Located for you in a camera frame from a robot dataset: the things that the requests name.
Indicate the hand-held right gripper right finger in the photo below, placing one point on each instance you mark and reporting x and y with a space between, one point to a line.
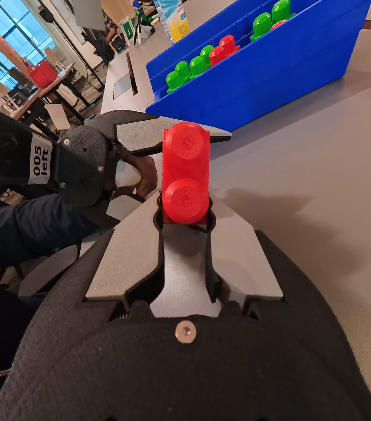
241 259

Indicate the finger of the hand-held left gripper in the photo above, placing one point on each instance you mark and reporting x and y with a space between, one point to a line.
139 136
123 207

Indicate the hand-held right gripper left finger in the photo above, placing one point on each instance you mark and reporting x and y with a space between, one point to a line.
129 250

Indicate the red two-stud toy block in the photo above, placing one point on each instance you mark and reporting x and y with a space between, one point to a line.
185 174

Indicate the person's left forearm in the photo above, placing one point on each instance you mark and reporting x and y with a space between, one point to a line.
34 227

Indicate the grey desk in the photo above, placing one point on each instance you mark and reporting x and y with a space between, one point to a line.
303 164

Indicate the person's left hand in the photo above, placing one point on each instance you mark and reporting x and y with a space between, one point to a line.
147 174

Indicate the white board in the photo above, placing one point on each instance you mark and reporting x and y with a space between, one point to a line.
57 116

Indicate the green toy block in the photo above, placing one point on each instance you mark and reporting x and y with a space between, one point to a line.
177 79
264 23
201 62

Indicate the wooden side table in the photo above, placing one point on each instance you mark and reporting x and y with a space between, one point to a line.
57 85

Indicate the grey chair armrest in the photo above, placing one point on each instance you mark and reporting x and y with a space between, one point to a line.
49 271

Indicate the small black device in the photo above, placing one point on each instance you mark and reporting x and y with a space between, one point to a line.
119 46

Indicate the red plastic container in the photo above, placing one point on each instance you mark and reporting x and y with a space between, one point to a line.
42 74

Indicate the green sign stand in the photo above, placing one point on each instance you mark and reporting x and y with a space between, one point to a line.
127 31

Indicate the yellow and blue carton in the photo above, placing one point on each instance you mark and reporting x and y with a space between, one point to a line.
174 19

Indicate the blue plastic bin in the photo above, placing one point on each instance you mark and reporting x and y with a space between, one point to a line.
271 75

